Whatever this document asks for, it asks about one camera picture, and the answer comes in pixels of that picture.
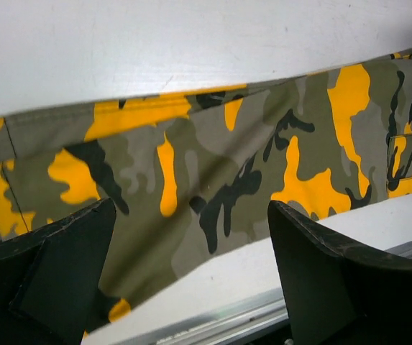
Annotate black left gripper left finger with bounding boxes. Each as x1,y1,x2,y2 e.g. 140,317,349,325
0,198,116,344

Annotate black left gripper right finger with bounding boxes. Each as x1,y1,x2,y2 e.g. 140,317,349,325
267,201,412,344

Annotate olive yellow camouflage trousers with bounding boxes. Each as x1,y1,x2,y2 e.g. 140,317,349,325
0,49,412,334

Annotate aluminium rail frame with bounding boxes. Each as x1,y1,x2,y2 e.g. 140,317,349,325
155,233,412,345

